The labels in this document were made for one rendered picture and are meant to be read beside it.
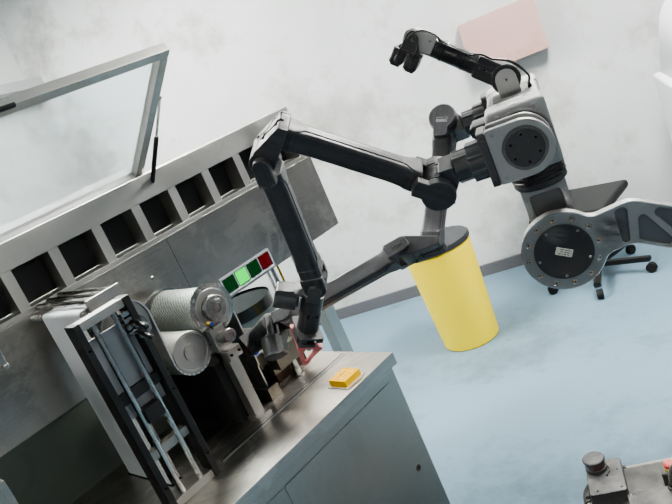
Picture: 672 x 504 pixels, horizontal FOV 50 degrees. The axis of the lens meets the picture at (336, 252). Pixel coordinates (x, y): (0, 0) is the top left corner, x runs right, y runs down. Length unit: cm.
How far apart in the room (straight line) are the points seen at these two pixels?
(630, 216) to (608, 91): 297
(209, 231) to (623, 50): 299
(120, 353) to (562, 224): 112
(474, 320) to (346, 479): 205
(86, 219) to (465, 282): 223
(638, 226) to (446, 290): 221
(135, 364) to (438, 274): 230
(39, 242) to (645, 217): 164
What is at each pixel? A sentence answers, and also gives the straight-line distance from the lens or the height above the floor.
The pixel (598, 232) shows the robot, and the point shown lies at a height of 115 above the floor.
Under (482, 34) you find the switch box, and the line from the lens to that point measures 454.
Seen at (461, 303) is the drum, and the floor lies 29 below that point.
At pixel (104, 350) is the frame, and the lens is 181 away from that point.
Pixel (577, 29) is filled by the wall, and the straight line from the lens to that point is 467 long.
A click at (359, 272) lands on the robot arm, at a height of 121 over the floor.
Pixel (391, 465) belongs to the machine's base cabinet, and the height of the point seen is 60.
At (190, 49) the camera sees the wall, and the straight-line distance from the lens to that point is 505.
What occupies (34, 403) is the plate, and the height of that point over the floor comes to 121.
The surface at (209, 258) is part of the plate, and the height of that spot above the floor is 130.
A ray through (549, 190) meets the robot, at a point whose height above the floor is 127.
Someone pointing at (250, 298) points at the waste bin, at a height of 52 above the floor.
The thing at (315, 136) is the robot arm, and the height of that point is 163.
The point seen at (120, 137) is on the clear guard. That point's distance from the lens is 224.
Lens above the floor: 178
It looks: 15 degrees down
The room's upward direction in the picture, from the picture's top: 23 degrees counter-clockwise
